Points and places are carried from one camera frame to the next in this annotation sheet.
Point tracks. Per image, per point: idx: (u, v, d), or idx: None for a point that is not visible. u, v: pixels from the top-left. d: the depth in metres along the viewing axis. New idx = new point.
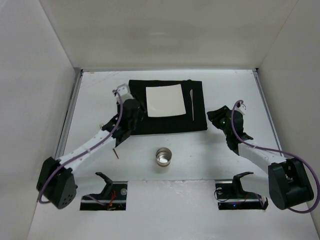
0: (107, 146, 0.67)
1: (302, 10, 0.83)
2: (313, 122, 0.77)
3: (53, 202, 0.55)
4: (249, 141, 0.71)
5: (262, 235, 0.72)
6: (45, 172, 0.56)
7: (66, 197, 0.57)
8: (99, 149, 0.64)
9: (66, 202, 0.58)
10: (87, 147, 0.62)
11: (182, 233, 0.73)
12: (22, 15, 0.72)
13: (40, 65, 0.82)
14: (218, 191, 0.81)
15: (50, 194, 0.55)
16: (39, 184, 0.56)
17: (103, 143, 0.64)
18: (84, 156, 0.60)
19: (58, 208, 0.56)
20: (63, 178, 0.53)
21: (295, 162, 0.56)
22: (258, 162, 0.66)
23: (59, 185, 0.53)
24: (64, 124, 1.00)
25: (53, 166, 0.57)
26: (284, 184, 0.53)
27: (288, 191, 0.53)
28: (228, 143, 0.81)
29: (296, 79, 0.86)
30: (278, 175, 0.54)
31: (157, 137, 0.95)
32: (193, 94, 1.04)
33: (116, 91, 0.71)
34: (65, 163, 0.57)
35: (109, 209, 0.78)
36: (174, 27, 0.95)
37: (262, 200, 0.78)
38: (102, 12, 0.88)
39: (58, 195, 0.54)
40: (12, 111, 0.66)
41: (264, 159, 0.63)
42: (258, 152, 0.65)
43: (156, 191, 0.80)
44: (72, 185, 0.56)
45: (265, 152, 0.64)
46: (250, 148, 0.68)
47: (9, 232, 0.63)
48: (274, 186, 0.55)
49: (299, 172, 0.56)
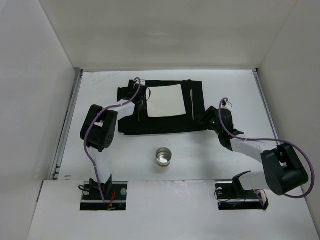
0: (129, 110, 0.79)
1: (302, 11, 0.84)
2: (313, 121, 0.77)
3: (100, 139, 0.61)
4: (241, 136, 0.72)
5: (262, 235, 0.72)
6: (90, 115, 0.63)
7: (109, 137, 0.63)
8: (126, 108, 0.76)
9: (108, 142, 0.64)
10: (118, 104, 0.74)
11: (182, 233, 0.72)
12: (23, 16, 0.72)
13: (40, 64, 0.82)
14: (218, 191, 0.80)
15: (96, 134, 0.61)
16: (85, 125, 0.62)
17: (128, 104, 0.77)
18: (119, 107, 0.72)
19: (104, 145, 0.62)
20: (110, 116, 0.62)
21: (286, 147, 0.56)
22: (252, 155, 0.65)
23: (107, 122, 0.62)
24: (64, 124, 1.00)
25: (96, 110, 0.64)
26: (278, 169, 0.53)
27: (283, 176, 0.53)
28: (222, 141, 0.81)
29: (296, 79, 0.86)
30: (271, 162, 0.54)
31: (157, 137, 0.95)
32: (193, 94, 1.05)
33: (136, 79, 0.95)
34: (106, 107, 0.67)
35: (109, 209, 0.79)
36: (174, 28, 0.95)
37: (262, 200, 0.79)
38: (102, 13, 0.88)
39: (106, 130, 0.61)
40: (13, 111, 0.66)
41: (255, 148, 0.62)
42: (250, 143, 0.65)
43: (156, 191, 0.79)
44: (114, 126, 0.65)
45: (257, 142, 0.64)
46: (242, 141, 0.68)
47: (9, 232, 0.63)
48: (269, 173, 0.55)
49: (292, 155, 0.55)
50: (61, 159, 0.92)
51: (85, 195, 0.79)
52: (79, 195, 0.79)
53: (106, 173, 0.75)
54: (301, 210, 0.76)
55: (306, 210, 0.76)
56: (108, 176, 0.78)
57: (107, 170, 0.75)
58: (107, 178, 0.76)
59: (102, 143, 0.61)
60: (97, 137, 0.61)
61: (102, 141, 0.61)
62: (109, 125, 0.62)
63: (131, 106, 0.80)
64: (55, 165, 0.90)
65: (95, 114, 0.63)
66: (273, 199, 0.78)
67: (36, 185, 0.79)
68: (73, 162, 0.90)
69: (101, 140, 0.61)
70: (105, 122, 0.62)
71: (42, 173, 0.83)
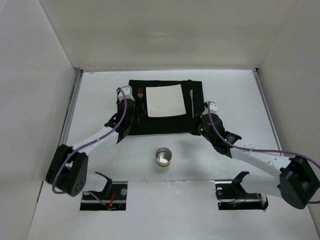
0: (111, 140, 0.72)
1: (302, 11, 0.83)
2: (313, 121, 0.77)
3: (67, 189, 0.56)
4: (241, 144, 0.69)
5: (262, 235, 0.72)
6: (58, 159, 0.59)
7: (78, 183, 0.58)
8: (106, 140, 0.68)
9: (77, 189, 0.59)
10: (95, 138, 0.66)
11: (182, 233, 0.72)
12: (23, 16, 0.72)
13: (40, 64, 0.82)
14: (218, 191, 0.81)
15: (62, 182, 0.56)
16: (51, 171, 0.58)
17: (109, 135, 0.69)
18: (95, 143, 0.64)
19: (71, 194, 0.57)
20: (78, 160, 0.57)
21: (299, 161, 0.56)
22: (258, 166, 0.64)
23: (74, 168, 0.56)
24: (64, 124, 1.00)
25: (66, 150, 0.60)
26: (298, 187, 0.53)
27: (304, 192, 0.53)
28: (218, 149, 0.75)
29: (296, 79, 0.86)
30: (292, 181, 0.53)
31: (157, 137, 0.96)
32: (193, 94, 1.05)
33: (120, 89, 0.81)
34: (77, 148, 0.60)
35: (109, 209, 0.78)
36: (175, 28, 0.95)
37: (262, 200, 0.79)
38: (103, 13, 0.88)
39: (73, 179, 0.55)
40: (13, 111, 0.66)
41: (267, 164, 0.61)
42: (257, 156, 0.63)
43: (156, 191, 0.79)
44: (84, 170, 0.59)
45: (264, 155, 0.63)
46: (246, 152, 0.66)
47: (9, 232, 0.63)
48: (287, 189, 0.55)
49: (306, 168, 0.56)
50: None
51: (85, 195, 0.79)
52: (79, 195, 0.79)
53: (100, 177, 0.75)
54: (301, 210, 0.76)
55: (306, 210, 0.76)
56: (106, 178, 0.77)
57: (99, 175, 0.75)
58: (105, 182, 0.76)
59: (69, 191, 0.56)
60: (64, 185, 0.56)
61: (68, 190, 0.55)
62: (77, 172, 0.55)
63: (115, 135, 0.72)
64: None
65: (63, 156, 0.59)
66: (273, 200, 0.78)
67: (36, 185, 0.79)
68: None
69: (67, 190, 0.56)
70: (73, 168, 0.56)
71: (42, 173, 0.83)
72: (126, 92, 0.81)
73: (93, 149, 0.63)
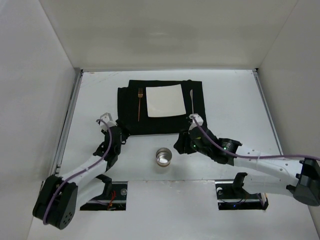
0: (100, 169, 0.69)
1: (302, 11, 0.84)
2: (313, 121, 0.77)
3: (56, 221, 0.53)
4: (245, 151, 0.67)
5: (262, 235, 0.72)
6: (46, 191, 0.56)
7: (67, 215, 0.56)
8: (95, 169, 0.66)
9: (66, 220, 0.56)
10: (84, 167, 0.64)
11: (182, 233, 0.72)
12: (23, 15, 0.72)
13: (40, 64, 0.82)
14: (218, 191, 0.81)
15: (51, 215, 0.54)
16: (38, 203, 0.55)
17: (98, 165, 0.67)
18: (84, 173, 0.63)
19: (60, 226, 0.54)
20: (67, 191, 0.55)
21: (311, 163, 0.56)
22: (268, 173, 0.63)
23: (64, 198, 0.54)
24: (64, 124, 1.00)
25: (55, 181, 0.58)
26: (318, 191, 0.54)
27: None
28: (219, 161, 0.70)
29: (296, 79, 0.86)
30: (316, 188, 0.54)
31: (157, 137, 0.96)
32: (193, 94, 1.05)
33: (99, 120, 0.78)
34: (66, 179, 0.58)
35: (109, 209, 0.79)
36: (175, 28, 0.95)
37: (262, 200, 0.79)
38: (103, 13, 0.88)
39: (62, 210, 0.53)
40: (13, 111, 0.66)
41: (281, 171, 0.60)
42: (267, 164, 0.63)
43: (156, 191, 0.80)
44: (73, 201, 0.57)
45: (274, 162, 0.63)
46: (254, 161, 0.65)
47: (9, 232, 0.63)
48: (305, 194, 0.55)
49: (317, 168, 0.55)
50: (60, 159, 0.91)
51: None
52: None
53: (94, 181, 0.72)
54: (301, 210, 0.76)
55: (306, 210, 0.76)
56: (101, 179, 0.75)
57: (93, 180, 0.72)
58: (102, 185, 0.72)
59: (57, 225, 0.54)
60: (53, 218, 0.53)
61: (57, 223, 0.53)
62: (65, 205, 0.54)
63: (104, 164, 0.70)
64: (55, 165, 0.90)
65: (52, 188, 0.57)
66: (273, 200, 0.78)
67: (36, 185, 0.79)
68: (73, 162, 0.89)
69: (56, 222, 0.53)
70: (62, 200, 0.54)
71: (42, 173, 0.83)
72: (106, 120, 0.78)
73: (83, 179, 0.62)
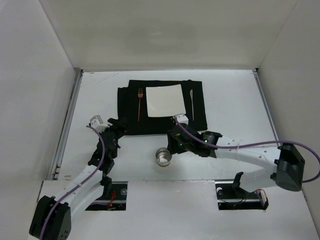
0: (96, 179, 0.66)
1: (302, 10, 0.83)
2: (314, 121, 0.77)
3: None
4: (224, 142, 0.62)
5: (262, 235, 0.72)
6: (39, 212, 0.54)
7: (63, 232, 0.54)
8: (89, 182, 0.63)
9: (63, 238, 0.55)
10: (77, 182, 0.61)
11: (182, 233, 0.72)
12: (23, 15, 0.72)
13: (40, 64, 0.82)
14: (218, 191, 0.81)
15: (46, 234, 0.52)
16: (33, 224, 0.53)
17: (92, 176, 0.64)
18: (77, 189, 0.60)
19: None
20: (59, 212, 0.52)
21: (288, 148, 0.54)
22: (250, 162, 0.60)
23: (57, 221, 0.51)
24: (64, 124, 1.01)
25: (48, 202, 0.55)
26: (295, 175, 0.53)
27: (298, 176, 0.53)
28: (202, 154, 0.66)
29: (296, 79, 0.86)
30: (290, 172, 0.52)
31: (157, 137, 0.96)
32: (193, 94, 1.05)
33: (89, 125, 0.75)
34: (59, 199, 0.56)
35: (109, 209, 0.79)
36: (174, 27, 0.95)
37: (262, 200, 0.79)
38: (102, 13, 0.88)
39: (56, 232, 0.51)
40: (13, 111, 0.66)
41: (260, 159, 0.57)
42: (247, 153, 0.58)
43: (156, 191, 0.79)
44: (68, 218, 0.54)
45: (253, 150, 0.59)
46: (234, 151, 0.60)
47: (9, 232, 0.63)
48: (282, 178, 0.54)
49: (295, 152, 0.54)
50: (60, 159, 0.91)
51: None
52: None
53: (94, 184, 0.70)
54: (301, 210, 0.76)
55: (306, 210, 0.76)
56: (101, 181, 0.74)
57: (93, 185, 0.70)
58: (101, 188, 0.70)
59: None
60: (49, 239, 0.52)
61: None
62: (59, 225, 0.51)
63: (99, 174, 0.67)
64: (55, 165, 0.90)
65: (45, 208, 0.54)
66: (273, 200, 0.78)
67: (36, 185, 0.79)
68: (73, 162, 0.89)
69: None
70: (56, 219, 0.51)
71: (42, 173, 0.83)
72: (96, 124, 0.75)
73: (76, 196, 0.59)
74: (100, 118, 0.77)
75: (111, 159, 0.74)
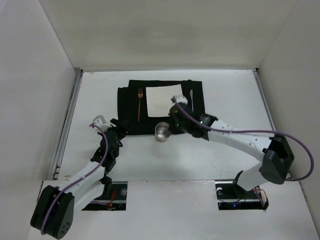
0: (98, 175, 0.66)
1: (302, 10, 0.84)
2: (313, 121, 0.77)
3: (52, 233, 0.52)
4: (218, 127, 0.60)
5: (262, 235, 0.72)
6: (43, 201, 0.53)
7: (65, 224, 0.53)
8: (92, 176, 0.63)
9: (64, 230, 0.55)
10: (81, 176, 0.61)
11: (182, 233, 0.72)
12: (23, 15, 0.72)
13: (40, 64, 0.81)
14: (218, 191, 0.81)
15: (48, 225, 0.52)
16: (35, 214, 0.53)
17: (95, 171, 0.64)
18: (80, 182, 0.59)
19: (57, 237, 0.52)
20: (63, 202, 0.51)
21: (279, 139, 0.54)
22: (239, 147, 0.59)
23: (60, 211, 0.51)
24: (64, 124, 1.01)
25: (52, 192, 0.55)
26: (280, 166, 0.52)
27: (283, 168, 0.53)
28: (197, 135, 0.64)
29: (296, 79, 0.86)
30: (275, 161, 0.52)
31: (157, 137, 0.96)
32: (193, 94, 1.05)
33: (92, 124, 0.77)
34: (63, 190, 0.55)
35: (109, 209, 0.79)
36: (174, 28, 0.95)
37: (262, 200, 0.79)
38: (102, 12, 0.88)
39: (59, 222, 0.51)
40: (13, 110, 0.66)
41: (250, 146, 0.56)
42: (237, 139, 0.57)
43: (156, 191, 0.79)
44: (71, 209, 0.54)
45: (244, 136, 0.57)
46: (226, 134, 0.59)
47: (9, 232, 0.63)
48: (267, 167, 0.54)
49: (285, 146, 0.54)
50: (61, 159, 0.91)
51: None
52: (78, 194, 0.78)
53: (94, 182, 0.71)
54: (301, 210, 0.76)
55: (306, 210, 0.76)
56: (101, 180, 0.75)
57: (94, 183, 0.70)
58: (102, 188, 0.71)
59: (55, 234, 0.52)
60: (50, 230, 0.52)
61: (54, 233, 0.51)
62: (62, 215, 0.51)
63: (101, 170, 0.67)
64: (55, 165, 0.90)
65: (48, 198, 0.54)
66: (273, 200, 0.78)
67: (36, 185, 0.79)
68: (73, 162, 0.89)
69: (53, 234, 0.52)
70: (59, 210, 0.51)
71: (42, 172, 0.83)
72: (98, 124, 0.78)
73: (79, 188, 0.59)
74: (102, 118, 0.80)
75: (113, 158, 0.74)
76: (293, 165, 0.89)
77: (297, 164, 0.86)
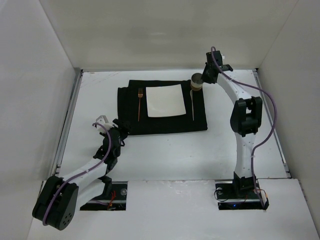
0: (99, 172, 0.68)
1: (302, 11, 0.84)
2: (313, 121, 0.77)
3: (54, 224, 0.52)
4: (228, 73, 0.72)
5: (262, 235, 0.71)
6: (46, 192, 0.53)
7: (67, 214, 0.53)
8: (95, 172, 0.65)
9: (66, 222, 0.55)
10: (84, 169, 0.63)
11: (182, 233, 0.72)
12: (23, 16, 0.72)
13: (40, 64, 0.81)
14: (218, 191, 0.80)
15: (51, 215, 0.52)
16: (38, 204, 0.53)
17: (98, 167, 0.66)
18: (84, 174, 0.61)
19: (59, 228, 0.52)
20: (68, 192, 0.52)
21: (258, 100, 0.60)
22: (229, 94, 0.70)
23: (64, 200, 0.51)
24: (64, 124, 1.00)
25: (56, 182, 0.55)
26: (242, 116, 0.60)
27: (243, 121, 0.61)
28: (209, 74, 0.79)
29: (296, 79, 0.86)
30: (241, 110, 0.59)
31: (156, 137, 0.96)
32: (193, 94, 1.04)
33: (96, 123, 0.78)
34: (68, 180, 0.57)
35: (109, 209, 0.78)
36: (175, 28, 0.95)
37: (263, 200, 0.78)
38: (102, 13, 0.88)
39: (62, 212, 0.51)
40: (13, 111, 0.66)
41: (235, 93, 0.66)
42: (231, 85, 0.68)
43: (156, 191, 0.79)
44: (74, 200, 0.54)
45: (237, 86, 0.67)
46: (227, 80, 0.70)
47: (9, 233, 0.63)
48: (234, 110, 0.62)
49: (257, 108, 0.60)
50: (60, 159, 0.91)
51: None
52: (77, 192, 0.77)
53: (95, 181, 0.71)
54: (301, 210, 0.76)
55: (306, 210, 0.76)
56: (101, 179, 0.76)
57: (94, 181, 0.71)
58: (102, 187, 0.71)
59: (57, 225, 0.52)
60: (52, 220, 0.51)
61: (57, 223, 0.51)
62: (66, 205, 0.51)
63: (102, 168, 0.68)
64: (55, 165, 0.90)
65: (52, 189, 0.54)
66: (273, 199, 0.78)
67: (36, 185, 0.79)
68: (73, 162, 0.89)
69: (56, 224, 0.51)
70: (62, 199, 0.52)
71: (42, 172, 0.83)
72: (101, 123, 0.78)
73: (83, 181, 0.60)
74: (106, 118, 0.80)
75: (115, 156, 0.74)
76: (293, 165, 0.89)
77: (297, 164, 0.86)
